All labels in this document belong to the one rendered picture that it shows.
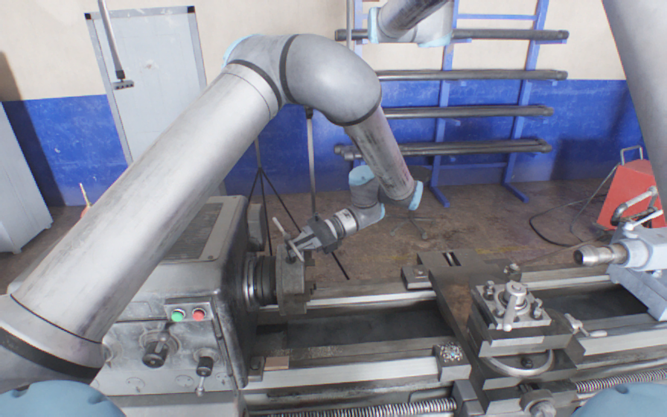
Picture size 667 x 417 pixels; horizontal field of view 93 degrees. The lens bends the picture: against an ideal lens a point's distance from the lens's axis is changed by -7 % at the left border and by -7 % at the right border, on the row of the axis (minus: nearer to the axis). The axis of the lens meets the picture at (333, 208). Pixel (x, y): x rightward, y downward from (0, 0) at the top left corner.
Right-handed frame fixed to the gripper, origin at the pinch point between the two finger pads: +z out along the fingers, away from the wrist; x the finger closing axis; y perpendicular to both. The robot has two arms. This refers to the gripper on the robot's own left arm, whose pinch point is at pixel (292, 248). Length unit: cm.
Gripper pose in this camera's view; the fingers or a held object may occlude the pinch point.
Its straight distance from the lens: 111.5
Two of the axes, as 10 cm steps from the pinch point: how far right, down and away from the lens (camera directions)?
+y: -0.3, -6.6, -7.5
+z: -8.6, 4.0, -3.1
